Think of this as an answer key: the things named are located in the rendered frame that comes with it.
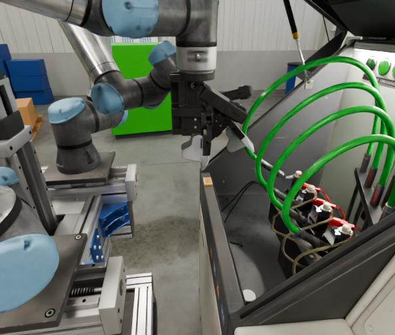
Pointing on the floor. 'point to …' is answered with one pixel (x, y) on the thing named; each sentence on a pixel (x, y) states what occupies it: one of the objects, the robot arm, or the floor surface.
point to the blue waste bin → (292, 76)
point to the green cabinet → (143, 121)
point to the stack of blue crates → (25, 76)
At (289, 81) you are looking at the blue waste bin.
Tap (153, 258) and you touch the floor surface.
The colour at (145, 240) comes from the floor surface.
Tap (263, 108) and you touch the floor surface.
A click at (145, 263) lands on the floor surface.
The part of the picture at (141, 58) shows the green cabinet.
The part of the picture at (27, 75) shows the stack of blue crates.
